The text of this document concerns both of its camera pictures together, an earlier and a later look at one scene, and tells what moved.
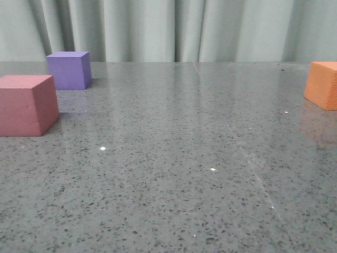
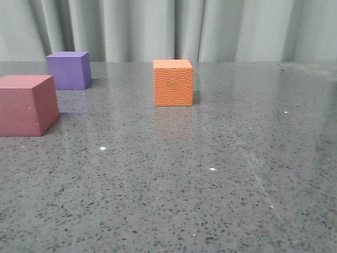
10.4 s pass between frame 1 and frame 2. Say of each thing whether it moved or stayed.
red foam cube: stayed
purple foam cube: stayed
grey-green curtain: stayed
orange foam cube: moved
